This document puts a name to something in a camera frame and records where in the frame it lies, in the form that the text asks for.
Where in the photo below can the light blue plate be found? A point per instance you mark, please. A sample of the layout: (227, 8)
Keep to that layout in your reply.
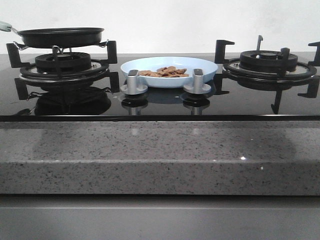
(152, 64)

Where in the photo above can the brown meat pieces pile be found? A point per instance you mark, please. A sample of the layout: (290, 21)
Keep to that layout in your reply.
(165, 72)

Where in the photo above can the black frying pan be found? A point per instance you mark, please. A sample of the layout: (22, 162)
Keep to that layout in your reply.
(66, 37)

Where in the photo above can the silver left stove knob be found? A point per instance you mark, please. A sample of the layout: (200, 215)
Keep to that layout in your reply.
(133, 84)

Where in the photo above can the silver stove knob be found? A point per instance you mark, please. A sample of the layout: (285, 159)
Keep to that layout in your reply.
(197, 87)
(133, 84)

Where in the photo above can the silver right stove knob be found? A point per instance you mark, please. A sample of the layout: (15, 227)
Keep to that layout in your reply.
(197, 87)

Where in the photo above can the left black burner grate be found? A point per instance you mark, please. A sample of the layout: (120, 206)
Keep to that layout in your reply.
(62, 72)

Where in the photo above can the black burner grate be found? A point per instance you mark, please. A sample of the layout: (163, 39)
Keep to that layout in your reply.
(266, 70)
(62, 72)

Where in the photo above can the black glass stove top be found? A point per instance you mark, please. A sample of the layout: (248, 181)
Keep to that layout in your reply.
(101, 100)

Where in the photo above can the right black burner grate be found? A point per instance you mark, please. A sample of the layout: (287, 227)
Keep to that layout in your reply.
(266, 70)

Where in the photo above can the grey cabinet drawer front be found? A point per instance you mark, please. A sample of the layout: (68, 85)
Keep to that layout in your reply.
(159, 218)

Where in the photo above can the wire pan support rack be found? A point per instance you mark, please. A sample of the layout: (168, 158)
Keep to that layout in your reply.
(22, 47)

